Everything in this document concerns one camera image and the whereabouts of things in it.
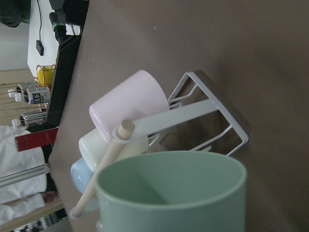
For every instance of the green cup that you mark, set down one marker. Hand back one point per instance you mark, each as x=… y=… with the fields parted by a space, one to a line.
x=173 y=191

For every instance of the pink cup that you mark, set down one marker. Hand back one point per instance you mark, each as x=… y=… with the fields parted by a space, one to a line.
x=137 y=97

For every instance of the cream white cup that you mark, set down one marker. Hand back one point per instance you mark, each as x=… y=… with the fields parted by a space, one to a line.
x=93 y=147

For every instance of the light blue cup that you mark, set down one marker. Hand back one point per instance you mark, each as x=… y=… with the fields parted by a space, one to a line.
x=81 y=175

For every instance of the red cylinder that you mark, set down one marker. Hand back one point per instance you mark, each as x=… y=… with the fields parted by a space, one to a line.
x=36 y=139

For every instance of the white wire cup rack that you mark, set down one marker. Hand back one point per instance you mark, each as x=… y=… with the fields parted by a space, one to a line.
x=190 y=99

